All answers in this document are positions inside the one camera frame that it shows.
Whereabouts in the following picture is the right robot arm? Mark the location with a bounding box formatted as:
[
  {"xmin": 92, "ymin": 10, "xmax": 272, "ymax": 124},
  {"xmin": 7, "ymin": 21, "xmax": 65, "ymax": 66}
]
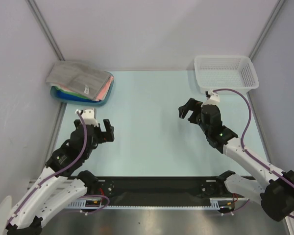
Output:
[{"xmin": 178, "ymin": 98, "xmax": 294, "ymax": 221}]

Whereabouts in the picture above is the white rounded object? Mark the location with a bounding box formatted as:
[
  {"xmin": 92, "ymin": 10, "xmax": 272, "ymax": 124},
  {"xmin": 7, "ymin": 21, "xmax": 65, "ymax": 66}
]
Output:
[{"xmin": 0, "ymin": 195, "xmax": 12, "ymax": 235}]

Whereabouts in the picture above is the teal plastic tray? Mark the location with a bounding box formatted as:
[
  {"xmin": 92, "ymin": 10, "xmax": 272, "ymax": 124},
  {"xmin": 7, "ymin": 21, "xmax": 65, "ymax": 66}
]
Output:
[{"xmin": 50, "ymin": 81, "xmax": 114, "ymax": 107}]

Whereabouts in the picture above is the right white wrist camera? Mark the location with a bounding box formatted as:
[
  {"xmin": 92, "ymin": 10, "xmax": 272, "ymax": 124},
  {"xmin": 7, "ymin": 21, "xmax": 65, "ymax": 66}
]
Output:
[{"xmin": 203, "ymin": 90, "xmax": 220, "ymax": 105}]

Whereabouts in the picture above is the pink towel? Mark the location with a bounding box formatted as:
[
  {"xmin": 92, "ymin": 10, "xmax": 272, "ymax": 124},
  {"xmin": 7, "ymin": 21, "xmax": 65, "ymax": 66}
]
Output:
[{"xmin": 95, "ymin": 76, "xmax": 114, "ymax": 101}]

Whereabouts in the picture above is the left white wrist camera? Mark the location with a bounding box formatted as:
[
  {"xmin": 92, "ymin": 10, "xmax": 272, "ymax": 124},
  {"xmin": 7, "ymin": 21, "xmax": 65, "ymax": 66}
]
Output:
[{"xmin": 75, "ymin": 108, "xmax": 99, "ymax": 127}]

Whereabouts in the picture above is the blue towel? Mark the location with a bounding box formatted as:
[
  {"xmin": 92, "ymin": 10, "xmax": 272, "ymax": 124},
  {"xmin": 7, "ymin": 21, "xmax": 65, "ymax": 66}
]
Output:
[{"xmin": 56, "ymin": 90, "xmax": 95, "ymax": 103}]

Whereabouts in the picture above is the green towel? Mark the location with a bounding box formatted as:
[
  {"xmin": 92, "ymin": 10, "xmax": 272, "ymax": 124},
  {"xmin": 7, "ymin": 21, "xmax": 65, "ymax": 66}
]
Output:
[{"xmin": 62, "ymin": 91, "xmax": 89, "ymax": 99}]

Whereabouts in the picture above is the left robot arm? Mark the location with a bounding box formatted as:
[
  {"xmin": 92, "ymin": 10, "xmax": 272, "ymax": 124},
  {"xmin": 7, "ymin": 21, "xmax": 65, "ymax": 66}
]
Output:
[{"xmin": 5, "ymin": 118, "xmax": 114, "ymax": 235}]

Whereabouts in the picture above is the white perforated plastic basket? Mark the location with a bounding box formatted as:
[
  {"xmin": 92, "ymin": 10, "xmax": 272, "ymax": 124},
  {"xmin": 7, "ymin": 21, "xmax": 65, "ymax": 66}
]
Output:
[{"xmin": 194, "ymin": 55, "xmax": 259, "ymax": 94}]

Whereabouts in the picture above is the white slotted cable duct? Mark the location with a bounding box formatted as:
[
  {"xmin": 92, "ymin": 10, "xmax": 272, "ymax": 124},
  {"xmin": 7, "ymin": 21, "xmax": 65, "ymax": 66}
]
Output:
[{"xmin": 65, "ymin": 195, "xmax": 234, "ymax": 211}]

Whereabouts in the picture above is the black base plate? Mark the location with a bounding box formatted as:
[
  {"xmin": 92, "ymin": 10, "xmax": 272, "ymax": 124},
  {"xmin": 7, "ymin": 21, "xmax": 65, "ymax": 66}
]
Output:
[{"xmin": 87, "ymin": 176, "xmax": 242, "ymax": 201}]

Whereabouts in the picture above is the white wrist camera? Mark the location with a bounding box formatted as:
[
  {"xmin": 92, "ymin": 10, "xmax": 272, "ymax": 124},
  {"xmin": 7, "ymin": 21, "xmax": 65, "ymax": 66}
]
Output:
[
  {"xmin": 75, "ymin": 108, "xmax": 99, "ymax": 127},
  {"xmin": 203, "ymin": 90, "xmax": 220, "ymax": 105}
]

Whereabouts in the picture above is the grey towel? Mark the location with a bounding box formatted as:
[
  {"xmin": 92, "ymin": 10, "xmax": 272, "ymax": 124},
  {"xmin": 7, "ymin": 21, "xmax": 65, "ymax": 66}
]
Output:
[{"xmin": 46, "ymin": 61, "xmax": 110, "ymax": 100}]

